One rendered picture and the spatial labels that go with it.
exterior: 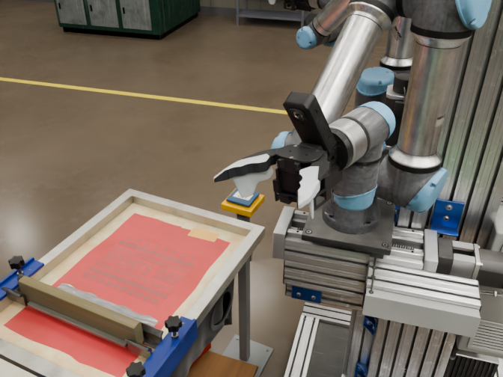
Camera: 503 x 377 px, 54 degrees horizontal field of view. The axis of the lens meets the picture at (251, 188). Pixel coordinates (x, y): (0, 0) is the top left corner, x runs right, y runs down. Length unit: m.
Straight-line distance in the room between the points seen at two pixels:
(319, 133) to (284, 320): 2.10
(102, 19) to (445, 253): 7.00
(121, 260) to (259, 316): 1.24
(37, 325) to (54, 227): 2.10
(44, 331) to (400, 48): 1.39
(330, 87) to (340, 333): 1.64
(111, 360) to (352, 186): 0.82
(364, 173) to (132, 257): 1.01
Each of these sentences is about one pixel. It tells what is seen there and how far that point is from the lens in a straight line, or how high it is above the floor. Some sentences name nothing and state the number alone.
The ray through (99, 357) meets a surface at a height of 0.96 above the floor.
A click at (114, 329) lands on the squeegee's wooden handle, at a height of 1.02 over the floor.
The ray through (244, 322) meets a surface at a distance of 2.36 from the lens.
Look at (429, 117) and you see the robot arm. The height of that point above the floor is 1.61.
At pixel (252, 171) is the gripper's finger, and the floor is 1.66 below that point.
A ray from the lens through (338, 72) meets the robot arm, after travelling 0.99.
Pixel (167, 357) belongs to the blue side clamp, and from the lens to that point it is 1.32.
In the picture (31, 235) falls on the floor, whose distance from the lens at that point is 3.60.
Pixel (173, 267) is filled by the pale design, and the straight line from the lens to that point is 1.63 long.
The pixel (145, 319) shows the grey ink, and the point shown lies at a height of 0.96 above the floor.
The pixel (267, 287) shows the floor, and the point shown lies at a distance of 2.92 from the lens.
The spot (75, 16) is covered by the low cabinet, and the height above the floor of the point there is 0.25.
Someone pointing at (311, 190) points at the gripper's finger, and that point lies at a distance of 0.64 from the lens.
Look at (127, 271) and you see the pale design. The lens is 1.65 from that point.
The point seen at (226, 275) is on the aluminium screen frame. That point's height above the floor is 0.99.
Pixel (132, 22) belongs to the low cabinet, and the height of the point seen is 0.24.
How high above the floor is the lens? 2.03
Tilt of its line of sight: 33 degrees down
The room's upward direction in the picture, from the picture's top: straight up
